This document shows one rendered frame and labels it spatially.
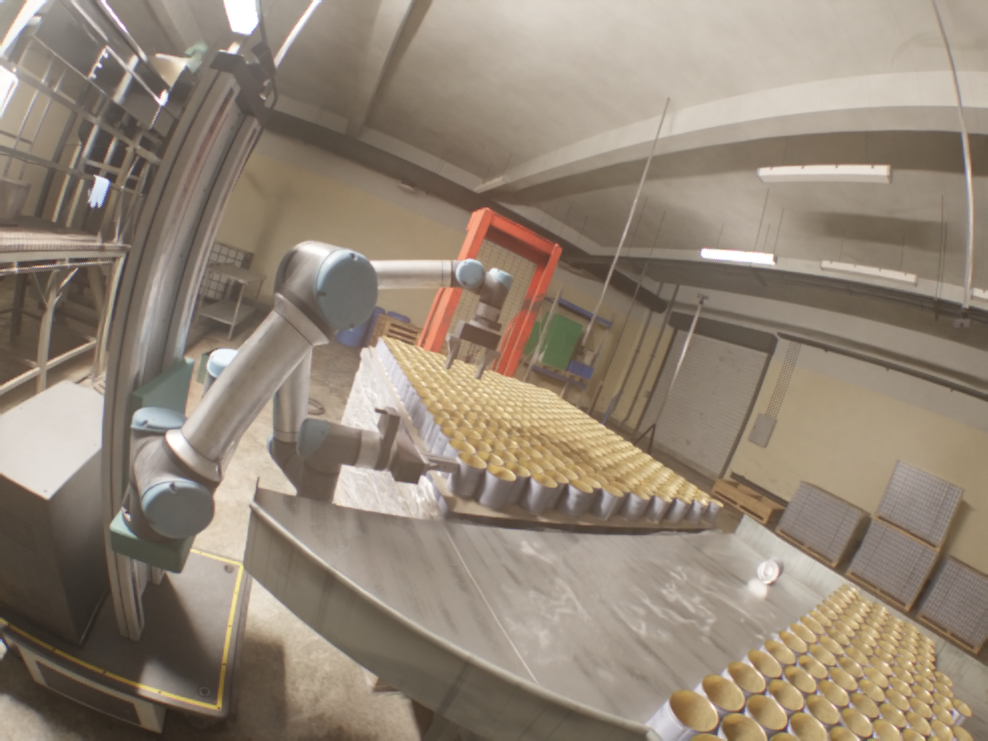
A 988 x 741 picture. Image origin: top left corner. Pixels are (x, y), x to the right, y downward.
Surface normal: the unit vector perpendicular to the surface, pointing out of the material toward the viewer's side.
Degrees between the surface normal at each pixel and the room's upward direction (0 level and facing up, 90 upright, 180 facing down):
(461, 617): 0
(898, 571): 88
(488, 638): 0
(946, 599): 90
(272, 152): 90
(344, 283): 84
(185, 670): 0
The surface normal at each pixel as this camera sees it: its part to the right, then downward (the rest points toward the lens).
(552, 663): 0.36, -0.93
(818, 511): -0.82, -0.30
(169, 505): 0.67, 0.46
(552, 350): 0.41, 0.25
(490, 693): -0.31, -0.02
